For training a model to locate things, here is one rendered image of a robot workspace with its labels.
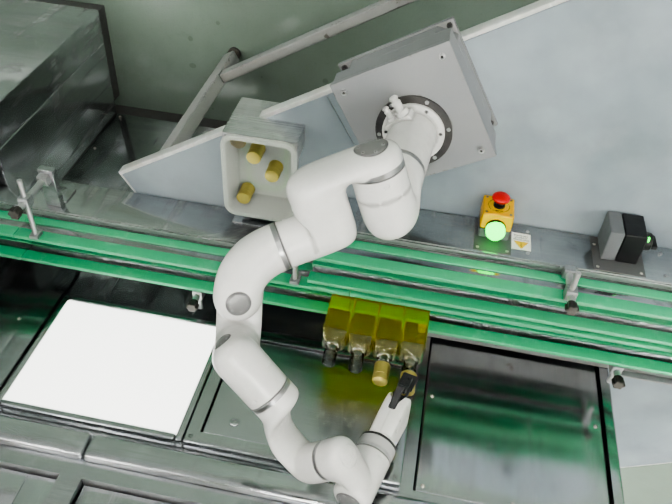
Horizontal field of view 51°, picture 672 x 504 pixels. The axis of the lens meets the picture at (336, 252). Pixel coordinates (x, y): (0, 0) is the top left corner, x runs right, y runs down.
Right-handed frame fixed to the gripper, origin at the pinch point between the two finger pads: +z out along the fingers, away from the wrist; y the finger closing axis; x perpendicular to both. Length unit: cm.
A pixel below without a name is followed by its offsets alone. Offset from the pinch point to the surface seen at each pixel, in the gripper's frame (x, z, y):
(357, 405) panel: 10.4, 0.0, -12.8
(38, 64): 127, 38, 24
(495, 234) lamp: -5.6, 34.1, 18.9
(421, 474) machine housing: -8.3, -7.4, -16.4
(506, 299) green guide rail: -12.2, 29.7, 5.4
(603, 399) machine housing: -40, 31, -16
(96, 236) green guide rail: 83, 4, 5
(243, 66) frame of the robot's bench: 86, 77, 16
